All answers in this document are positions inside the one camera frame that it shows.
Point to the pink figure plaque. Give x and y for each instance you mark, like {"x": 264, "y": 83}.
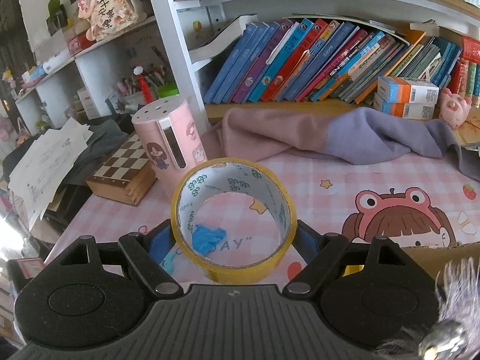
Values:
{"x": 106, "y": 17}

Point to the pink pig plush toy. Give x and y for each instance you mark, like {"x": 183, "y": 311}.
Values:
{"x": 453, "y": 108}

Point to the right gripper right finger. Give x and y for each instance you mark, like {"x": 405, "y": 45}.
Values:
{"x": 322, "y": 254}

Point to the yellow cardboard box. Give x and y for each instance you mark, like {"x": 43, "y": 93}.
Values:
{"x": 385, "y": 260}

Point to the pink purple cloth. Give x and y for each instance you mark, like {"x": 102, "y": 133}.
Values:
{"x": 359, "y": 137}

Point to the yellow tape roll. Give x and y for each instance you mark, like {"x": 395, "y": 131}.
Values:
{"x": 250, "y": 203}

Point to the blue plastic bag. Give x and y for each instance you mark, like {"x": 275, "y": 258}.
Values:
{"x": 205, "y": 240}

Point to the pink cartoon table mat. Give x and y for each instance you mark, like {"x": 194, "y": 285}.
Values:
{"x": 324, "y": 193}

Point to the white bookshelf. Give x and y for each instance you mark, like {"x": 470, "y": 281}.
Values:
{"x": 217, "y": 51}

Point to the wooden chess board box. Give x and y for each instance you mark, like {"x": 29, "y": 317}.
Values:
{"x": 126, "y": 176}

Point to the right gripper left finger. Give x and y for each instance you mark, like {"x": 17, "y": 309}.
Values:
{"x": 144, "y": 254}

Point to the orange white carton box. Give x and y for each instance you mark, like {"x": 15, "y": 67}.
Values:
{"x": 406, "y": 98}

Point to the white paper sheets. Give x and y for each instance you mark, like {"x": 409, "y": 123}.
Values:
{"x": 48, "y": 160}

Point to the pink humidifier with stickers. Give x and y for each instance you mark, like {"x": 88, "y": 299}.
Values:
{"x": 170, "y": 138}

